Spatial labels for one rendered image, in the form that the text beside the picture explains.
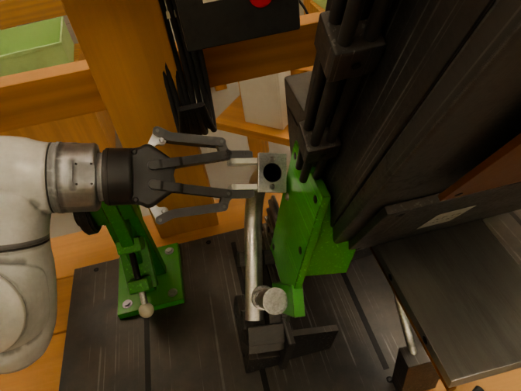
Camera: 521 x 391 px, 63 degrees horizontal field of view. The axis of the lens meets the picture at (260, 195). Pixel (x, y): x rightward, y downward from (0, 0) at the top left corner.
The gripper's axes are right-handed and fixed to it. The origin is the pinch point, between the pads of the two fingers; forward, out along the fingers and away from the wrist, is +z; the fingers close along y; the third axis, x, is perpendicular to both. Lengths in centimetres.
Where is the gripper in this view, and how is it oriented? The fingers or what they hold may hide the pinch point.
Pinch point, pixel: (253, 174)
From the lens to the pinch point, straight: 60.6
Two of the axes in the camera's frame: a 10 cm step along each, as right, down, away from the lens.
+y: -0.4, -10.0, 0.4
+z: 9.7, -0.3, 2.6
